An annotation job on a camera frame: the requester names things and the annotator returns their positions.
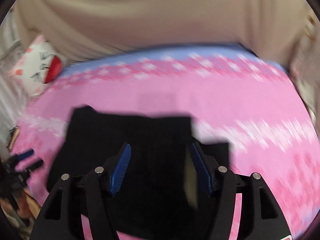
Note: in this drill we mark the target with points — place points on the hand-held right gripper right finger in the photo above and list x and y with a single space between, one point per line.
200 167

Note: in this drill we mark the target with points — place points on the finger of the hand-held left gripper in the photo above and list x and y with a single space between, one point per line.
25 153
36 165

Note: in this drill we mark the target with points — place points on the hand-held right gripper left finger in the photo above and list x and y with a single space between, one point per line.
120 170

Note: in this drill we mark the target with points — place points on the black pants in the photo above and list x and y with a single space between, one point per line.
150 160

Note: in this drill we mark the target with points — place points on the pink rose print bed sheet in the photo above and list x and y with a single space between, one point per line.
200 100

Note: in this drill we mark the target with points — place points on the silver satin curtain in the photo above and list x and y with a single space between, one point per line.
10 80

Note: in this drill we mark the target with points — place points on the cat face pillow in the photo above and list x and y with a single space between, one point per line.
40 65

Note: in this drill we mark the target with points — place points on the floral cream curtain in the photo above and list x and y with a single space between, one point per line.
306 67

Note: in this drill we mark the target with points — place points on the beige curtain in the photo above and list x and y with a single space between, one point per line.
160 12

